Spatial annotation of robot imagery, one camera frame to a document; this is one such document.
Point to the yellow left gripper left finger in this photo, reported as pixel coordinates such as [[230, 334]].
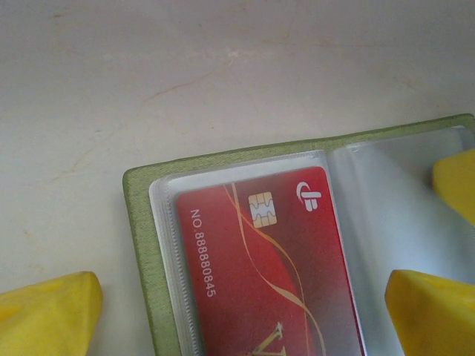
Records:
[[44, 319]]

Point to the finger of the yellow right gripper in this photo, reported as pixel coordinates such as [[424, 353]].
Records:
[[458, 185]]

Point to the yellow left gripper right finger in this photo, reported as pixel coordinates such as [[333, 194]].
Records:
[[434, 319]]

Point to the green card holder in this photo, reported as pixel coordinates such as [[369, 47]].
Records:
[[141, 241]]

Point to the red credit card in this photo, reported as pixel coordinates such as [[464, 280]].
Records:
[[297, 278]]

